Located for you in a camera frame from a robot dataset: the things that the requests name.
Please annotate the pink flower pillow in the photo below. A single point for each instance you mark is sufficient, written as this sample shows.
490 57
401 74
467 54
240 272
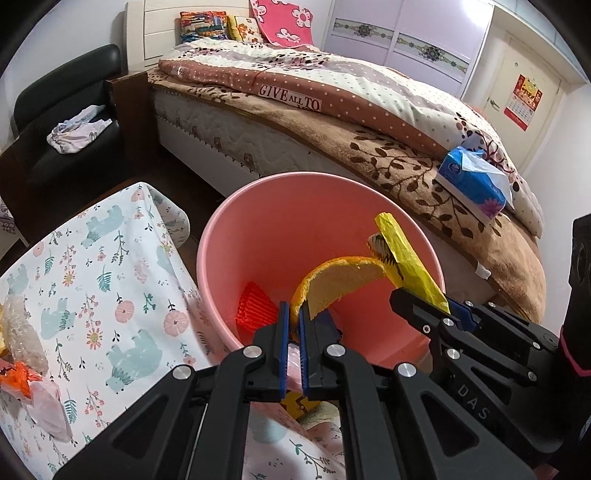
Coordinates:
281 21

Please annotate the yellow flower pillow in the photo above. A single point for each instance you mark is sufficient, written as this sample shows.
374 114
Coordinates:
244 30

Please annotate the lilac wardrobe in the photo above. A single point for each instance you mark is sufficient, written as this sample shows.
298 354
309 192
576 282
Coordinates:
360 50

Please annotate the cream door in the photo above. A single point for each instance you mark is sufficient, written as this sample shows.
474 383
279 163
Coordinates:
498 55

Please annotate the colourful patterned pillow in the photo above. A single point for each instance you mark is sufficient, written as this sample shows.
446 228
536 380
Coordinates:
203 27

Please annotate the black leather armchair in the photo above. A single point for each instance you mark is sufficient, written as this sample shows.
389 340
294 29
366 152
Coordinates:
69 74

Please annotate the orange and clear plastic bag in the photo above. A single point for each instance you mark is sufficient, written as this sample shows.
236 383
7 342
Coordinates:
51 410

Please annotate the red ribbed paper liner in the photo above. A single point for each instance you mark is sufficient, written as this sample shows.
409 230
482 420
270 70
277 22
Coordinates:
254 304

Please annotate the pink plastic bucket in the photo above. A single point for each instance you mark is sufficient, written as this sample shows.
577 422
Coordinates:
286 221

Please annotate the white printed cloth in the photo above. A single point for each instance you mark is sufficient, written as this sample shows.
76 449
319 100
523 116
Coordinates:
74 134

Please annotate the bed with quilts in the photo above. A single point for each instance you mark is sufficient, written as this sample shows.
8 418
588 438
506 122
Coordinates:
406 175

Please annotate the dotted patchwork duvet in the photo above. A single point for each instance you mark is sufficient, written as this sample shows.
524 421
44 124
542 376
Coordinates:
351 83

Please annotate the white bed headboard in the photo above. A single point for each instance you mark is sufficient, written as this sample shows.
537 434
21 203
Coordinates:
157 27

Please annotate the yellow plastic bag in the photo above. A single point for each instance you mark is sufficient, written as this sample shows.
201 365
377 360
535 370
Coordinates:
300 406

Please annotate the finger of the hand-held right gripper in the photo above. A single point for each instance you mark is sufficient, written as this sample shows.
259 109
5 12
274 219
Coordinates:
425 314
466 311

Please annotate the orange peel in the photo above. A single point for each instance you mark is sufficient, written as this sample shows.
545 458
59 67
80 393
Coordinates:
341 277

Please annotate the orange plastic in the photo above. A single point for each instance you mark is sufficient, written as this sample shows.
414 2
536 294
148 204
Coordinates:
18 378

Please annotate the blue tissue pack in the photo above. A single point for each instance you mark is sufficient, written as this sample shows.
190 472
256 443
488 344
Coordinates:
466 180

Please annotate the yellow snack wrapper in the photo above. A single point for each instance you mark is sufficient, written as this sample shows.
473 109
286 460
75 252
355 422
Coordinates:
406 263

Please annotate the floral bear tablecloth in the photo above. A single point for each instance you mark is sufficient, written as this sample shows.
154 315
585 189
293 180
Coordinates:
92 277

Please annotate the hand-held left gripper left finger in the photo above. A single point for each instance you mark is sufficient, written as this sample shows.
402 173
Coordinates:
284 332

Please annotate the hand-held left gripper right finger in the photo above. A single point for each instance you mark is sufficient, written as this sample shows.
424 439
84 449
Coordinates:
304 341

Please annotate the red wall calendar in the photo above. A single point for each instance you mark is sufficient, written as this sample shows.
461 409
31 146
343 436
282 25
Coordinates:
524 101

